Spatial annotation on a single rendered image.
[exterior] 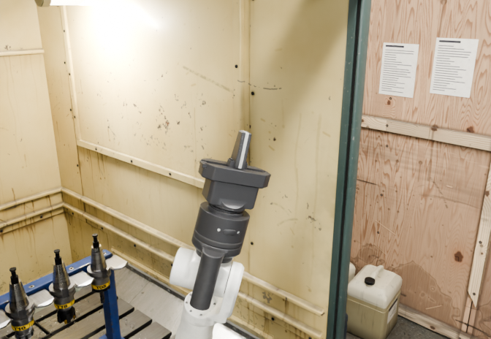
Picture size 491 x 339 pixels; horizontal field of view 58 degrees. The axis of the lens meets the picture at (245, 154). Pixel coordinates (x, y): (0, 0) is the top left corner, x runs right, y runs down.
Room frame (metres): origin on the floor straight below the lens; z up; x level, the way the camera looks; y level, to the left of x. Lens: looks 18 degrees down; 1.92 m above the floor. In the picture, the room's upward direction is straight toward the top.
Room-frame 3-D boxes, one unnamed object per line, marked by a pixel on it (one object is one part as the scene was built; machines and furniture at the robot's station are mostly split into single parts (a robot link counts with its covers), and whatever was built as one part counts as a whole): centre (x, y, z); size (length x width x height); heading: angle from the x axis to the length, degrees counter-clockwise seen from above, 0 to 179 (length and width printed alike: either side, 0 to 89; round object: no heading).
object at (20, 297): (0.93, 0.55, 1.26); 0.04 x 0.04 x 0.07
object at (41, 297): (0.97, 0.52, 1.21); 0.07 x 0.05 x 0.01; 50
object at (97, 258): (1.10, 0.41, 1.26); 0.04 x 0.04 x 0.07
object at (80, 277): (1.05, 0.45, 1.21); 0.07 x 0.05 x 0.01; 50
